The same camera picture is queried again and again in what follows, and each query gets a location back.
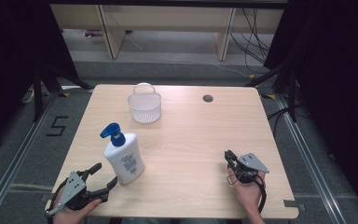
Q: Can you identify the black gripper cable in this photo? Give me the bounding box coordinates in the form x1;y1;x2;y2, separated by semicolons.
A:
256;177;269;215
49;178;70;213

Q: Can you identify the thin grey wire loop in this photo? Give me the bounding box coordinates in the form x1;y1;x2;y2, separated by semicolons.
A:
226;173;242;187

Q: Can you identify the white plastic basket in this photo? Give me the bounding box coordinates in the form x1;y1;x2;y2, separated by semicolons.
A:
127;82;163;124

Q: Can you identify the white bottle with blue pump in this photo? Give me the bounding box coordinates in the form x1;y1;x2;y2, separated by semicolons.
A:
99;122;146;187

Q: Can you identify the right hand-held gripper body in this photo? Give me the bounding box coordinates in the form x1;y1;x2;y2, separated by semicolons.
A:
229;152;270;184

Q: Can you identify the person's left hand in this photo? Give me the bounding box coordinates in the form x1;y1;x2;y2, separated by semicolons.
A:
52;188;103;224

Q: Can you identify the person's right hand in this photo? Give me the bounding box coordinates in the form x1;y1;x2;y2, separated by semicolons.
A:
227;167;267;211

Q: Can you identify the grey table edge bracket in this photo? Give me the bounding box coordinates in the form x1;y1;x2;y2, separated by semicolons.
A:
282;199;308;213

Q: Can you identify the black floor cable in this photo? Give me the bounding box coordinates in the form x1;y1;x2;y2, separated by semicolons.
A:
266;105;306;138

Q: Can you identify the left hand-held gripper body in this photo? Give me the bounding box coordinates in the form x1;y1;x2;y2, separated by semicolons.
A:
45;170;110;217

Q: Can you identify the black curtain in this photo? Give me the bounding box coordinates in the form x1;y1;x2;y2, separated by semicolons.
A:
0;0;79;158
263;0;358;223

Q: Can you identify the small pink object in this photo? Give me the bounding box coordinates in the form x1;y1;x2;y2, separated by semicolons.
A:
83;29;103;38

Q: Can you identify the bundle of black cables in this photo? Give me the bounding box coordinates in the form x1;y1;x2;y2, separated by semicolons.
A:
228;8;275;75

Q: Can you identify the black metal stand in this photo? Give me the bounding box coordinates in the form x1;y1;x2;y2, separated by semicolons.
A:
244;58;300;123
32;62;95;123

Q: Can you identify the light wooden desk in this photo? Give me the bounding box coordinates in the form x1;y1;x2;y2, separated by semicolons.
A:
49;3;285;62

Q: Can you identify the aluminium floor rail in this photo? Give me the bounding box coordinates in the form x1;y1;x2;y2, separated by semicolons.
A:
0;91;61;224
274;92;350;224

